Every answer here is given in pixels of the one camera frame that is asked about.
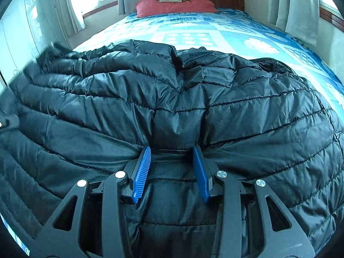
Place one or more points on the blue patterned bed blanket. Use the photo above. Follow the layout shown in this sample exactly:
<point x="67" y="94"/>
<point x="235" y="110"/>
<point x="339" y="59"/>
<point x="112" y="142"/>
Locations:
<point x="251" y="219"/>

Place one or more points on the white sliding door wardrobe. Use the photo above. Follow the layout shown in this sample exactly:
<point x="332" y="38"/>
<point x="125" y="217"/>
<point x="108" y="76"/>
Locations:
<point x="28" y="27"/>

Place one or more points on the black quilted puffer jacket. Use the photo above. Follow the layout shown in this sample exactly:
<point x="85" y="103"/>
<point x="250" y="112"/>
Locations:
<point x="85" y="114"/>

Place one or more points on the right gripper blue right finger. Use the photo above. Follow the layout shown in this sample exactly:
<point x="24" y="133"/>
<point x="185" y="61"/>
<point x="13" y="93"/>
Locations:
<point x="205" y="171"/>

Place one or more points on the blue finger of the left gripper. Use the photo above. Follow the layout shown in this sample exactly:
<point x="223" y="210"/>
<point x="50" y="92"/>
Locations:
<point x="9" y="120"/>

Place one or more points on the left white window curtain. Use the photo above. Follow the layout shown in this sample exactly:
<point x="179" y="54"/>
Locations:
<point x="71" y="20"/>

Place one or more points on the grey window curtain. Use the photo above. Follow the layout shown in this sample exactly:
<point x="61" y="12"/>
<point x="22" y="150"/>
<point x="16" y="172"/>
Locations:
<point x="299" y="18"/>

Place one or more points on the red pillow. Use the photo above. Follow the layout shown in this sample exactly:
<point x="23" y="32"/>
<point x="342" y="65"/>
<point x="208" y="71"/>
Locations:
<point x="147" y="8"/>

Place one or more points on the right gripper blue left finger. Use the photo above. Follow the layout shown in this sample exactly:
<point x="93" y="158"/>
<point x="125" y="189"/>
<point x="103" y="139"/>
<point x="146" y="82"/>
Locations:
<point x="137" y="171"/>

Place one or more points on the wood framed side window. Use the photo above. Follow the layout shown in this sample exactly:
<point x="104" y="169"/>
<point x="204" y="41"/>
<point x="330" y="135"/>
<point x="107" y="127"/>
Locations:
<point x="329" y="12"/>

